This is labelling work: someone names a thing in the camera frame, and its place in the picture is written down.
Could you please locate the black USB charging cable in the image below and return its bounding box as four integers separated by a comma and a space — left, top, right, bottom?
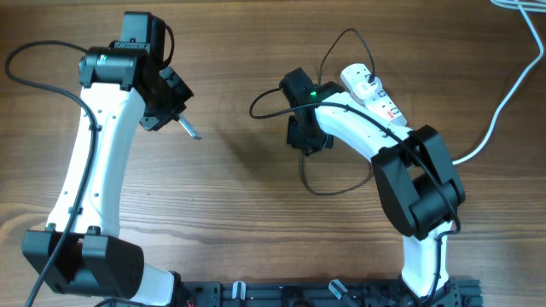
299, 27, 378, 197

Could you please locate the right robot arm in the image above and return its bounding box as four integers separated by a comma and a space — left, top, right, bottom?
279, 68, 465, 305

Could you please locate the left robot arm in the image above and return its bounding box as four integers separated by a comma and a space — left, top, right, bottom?
22, 12, 195, 306

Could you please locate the white power strip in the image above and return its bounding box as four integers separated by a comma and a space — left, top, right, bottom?
340, 63, 408, 126

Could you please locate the smartphone with cyan screen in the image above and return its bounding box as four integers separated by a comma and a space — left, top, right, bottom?
177, 113, 202, 140

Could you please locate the white charger adapter plug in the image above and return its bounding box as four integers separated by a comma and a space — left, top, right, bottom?
351, 78, 382, 104

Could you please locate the white power strip cord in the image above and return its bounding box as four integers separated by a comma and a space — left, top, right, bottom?
450, 0, 546, 166

